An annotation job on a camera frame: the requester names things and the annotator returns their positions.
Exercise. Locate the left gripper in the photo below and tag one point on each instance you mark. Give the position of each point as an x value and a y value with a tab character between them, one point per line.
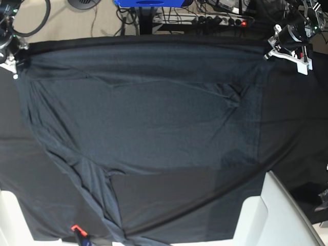
287	42

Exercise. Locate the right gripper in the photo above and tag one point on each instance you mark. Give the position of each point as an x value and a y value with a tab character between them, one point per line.
11	51

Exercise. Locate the dark grey T-shirt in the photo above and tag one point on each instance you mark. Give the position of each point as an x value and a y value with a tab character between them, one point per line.
147	131

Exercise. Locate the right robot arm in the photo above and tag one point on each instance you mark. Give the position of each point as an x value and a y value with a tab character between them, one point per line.
9	10

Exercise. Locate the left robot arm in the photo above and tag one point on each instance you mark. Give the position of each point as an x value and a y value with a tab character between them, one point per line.
306	13

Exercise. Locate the round black floor base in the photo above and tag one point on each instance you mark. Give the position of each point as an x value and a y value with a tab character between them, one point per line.
83	4

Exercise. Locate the black power strip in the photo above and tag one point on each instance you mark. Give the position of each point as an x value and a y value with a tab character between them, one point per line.
225	20

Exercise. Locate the blue box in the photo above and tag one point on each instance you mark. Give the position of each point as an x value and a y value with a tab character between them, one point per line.
153	3

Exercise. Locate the white bin left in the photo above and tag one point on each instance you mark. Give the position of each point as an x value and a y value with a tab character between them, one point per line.
14	229

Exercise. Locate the white bin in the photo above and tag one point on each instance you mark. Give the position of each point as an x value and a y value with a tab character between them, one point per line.
273	218
14	229

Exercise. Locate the white bin right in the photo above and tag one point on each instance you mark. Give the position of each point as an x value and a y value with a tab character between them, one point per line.
273	218

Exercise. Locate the black table cloth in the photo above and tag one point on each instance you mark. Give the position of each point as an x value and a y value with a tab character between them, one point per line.
293	141

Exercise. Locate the white camera on left wrist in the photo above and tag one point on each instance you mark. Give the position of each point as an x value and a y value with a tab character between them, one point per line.
302	65

